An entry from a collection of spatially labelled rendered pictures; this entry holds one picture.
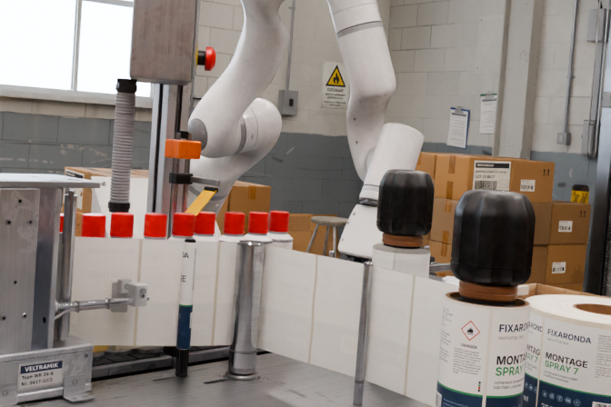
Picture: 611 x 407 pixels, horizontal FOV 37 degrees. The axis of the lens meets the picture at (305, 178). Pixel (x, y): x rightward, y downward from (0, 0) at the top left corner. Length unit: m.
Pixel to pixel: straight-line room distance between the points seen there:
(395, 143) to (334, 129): 6.40
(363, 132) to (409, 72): 6.37
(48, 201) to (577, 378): 0.66
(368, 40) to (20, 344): 0.90
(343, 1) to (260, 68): 0.29
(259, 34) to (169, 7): 0.52
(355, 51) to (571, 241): 4.24
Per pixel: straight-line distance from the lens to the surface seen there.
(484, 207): 0.91
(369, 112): 1.77
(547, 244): 5.71
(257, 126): 2.04
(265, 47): 1.91
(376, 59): 1.72
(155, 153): 1.56
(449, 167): 5.22
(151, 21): 1.40
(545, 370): 1.17
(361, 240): 1.69
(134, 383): 1.24
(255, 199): 5.13
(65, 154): 7.03
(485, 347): 0.92
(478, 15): 7.59
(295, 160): 7.90
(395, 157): 1.71
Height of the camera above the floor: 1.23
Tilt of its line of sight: 3 degrees down
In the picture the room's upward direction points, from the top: 4 degrees clockwise
